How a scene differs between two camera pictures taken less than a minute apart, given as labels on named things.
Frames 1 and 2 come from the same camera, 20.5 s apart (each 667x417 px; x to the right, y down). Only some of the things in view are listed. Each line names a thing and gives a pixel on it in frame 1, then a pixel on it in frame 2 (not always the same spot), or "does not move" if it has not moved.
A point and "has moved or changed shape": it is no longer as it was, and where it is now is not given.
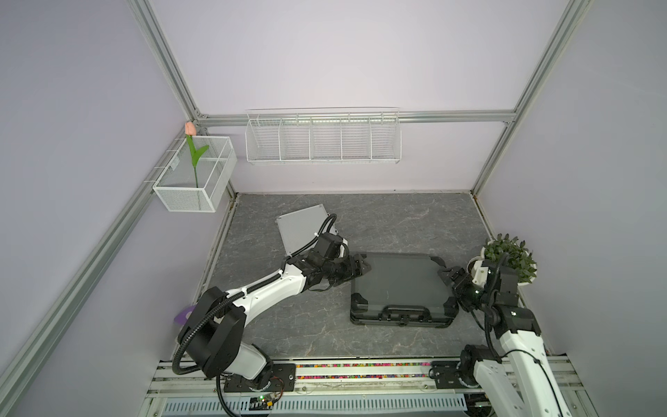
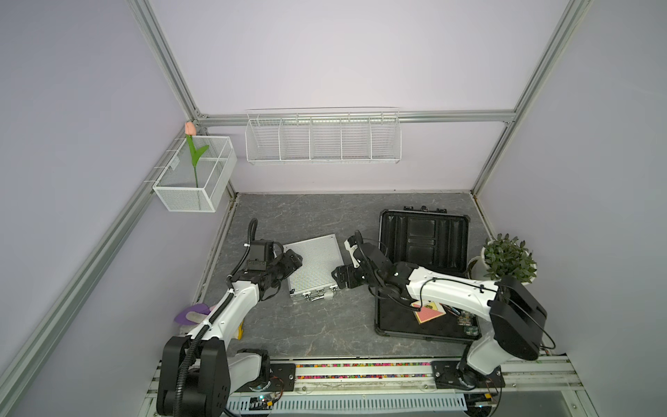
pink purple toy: [182, 317] does not move
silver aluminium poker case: [302, 228] has moved or changed shape
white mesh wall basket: [176, 185] does not move
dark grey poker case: [403, 289] has moved or changed shape
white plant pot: [482, 257] does not move
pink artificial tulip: [190, 129] does not move
